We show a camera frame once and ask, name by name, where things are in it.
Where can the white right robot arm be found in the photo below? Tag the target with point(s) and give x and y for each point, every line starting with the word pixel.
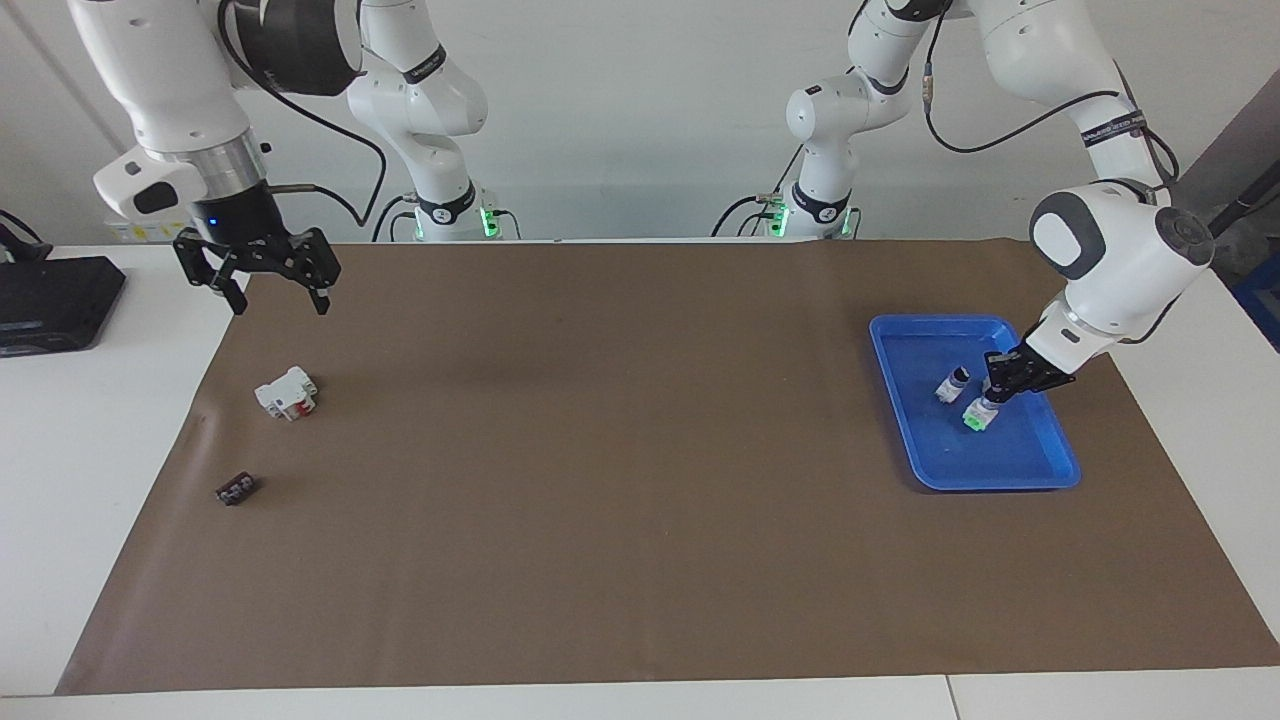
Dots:
pixel 160 80

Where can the black electronics box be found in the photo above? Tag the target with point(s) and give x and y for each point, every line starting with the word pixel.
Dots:
pixel 50 300

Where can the small black terminal block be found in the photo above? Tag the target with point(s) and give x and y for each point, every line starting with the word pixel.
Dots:
pixel 238 489

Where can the white circuit breaker red parts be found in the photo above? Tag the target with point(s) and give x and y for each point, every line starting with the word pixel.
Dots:
pixel 283 393

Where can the brown table mat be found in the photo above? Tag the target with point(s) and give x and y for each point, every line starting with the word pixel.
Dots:
pixel 640 550

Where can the blue plastic tray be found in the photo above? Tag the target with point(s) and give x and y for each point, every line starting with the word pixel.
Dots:
pixel 1000 460

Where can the white rotary switch green base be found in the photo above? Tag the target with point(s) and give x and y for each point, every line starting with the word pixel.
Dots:
pixel 978 415
pixel 950 388

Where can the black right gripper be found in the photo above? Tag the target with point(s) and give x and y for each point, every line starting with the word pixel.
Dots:
pixel 240 220

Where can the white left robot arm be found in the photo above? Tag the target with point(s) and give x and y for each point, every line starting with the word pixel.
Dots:
pixel 1120 250

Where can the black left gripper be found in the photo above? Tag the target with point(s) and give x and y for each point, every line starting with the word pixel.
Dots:
pixel 1040 372

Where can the black tripod stand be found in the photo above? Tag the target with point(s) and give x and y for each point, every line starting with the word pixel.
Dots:
pixel 1245 200

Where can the blue crate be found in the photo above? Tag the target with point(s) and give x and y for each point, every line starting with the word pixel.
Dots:
pixel 1262 310

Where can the white wall socket strip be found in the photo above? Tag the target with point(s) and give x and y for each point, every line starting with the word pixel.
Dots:
pixel 140 232

